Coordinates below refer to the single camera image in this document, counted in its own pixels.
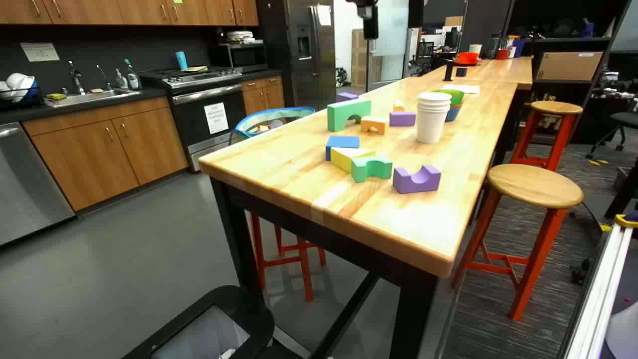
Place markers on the orange small block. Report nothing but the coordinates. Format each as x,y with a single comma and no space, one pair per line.
372,126

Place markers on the blue chair behind table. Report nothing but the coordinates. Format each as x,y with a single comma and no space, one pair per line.
265,120

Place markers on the large green arch block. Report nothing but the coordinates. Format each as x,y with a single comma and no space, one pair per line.
341,112

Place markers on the wooden orange stool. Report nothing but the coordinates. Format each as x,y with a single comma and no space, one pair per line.
534,186
562,116

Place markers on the red container far table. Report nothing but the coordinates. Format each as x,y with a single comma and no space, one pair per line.
466,59

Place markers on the small green arch block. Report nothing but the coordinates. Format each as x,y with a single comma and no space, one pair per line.
364,168

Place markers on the black oven range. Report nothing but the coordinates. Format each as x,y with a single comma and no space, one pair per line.
205,106

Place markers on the teal cup on counter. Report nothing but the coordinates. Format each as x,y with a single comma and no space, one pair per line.
181,61

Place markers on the far wooden orange stool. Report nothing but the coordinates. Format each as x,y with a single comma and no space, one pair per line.
562,116

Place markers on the orange stool under table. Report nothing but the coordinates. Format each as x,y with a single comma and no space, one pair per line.
295,252

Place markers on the white rail frame right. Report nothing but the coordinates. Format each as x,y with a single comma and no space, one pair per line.
598,330

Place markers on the black microwave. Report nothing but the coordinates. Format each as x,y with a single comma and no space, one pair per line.
243,57

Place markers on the yellow block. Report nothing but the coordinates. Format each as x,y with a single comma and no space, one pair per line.
345,156

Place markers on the stainless dishwasher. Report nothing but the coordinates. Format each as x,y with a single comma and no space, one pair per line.
30,198

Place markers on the wooden upper cabinets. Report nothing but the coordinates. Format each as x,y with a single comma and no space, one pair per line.
129,13

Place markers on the purple arch block front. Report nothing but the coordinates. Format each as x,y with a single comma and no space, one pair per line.
424,180

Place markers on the small purple block far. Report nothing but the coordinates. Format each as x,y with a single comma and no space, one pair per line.
343,96

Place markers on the purple rectangular block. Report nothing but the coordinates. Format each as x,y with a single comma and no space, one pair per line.
400,118

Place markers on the near wooden orange stool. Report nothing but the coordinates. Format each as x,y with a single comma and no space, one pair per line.
534,186

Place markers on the white paper cup stack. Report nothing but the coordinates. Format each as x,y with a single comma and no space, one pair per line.
430,114

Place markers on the black trash bin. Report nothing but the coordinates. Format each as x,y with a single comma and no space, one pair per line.
223,324

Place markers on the blue block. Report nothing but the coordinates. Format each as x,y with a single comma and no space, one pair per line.
339,142

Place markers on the stainless refrigerator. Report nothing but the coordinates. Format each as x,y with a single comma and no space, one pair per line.
301,47

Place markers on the kitchen sink faucet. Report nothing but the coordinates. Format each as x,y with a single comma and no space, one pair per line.
75,79

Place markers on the wooden base cabinets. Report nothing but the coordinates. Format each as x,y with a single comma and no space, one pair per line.
97,154

